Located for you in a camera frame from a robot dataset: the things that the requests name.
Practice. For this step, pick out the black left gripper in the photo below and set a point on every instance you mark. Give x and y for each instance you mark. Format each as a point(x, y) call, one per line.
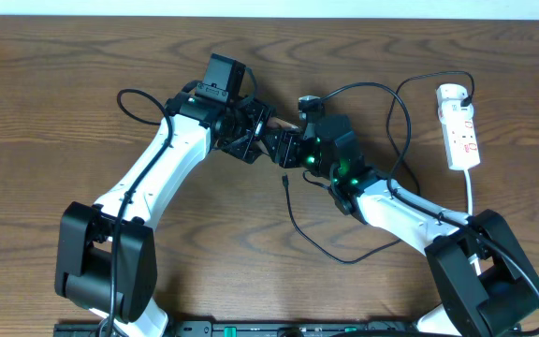
point(249, 133)

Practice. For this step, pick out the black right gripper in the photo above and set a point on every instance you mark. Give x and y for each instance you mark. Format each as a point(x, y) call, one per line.
point(285, 137)

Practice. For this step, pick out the bronze Galaxy smartphone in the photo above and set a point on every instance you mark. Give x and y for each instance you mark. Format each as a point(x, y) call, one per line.
point(276, 123)

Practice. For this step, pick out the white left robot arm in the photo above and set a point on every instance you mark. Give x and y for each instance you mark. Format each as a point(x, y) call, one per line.
point(106, 261)

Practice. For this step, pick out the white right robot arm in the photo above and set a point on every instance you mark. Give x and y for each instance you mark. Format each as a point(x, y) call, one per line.
point(483, 277)

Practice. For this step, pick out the white power strip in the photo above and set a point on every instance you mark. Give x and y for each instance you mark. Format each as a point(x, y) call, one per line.
point(460, 143)

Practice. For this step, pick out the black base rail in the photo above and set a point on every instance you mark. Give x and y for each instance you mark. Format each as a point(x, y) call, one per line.
point(207, 329)

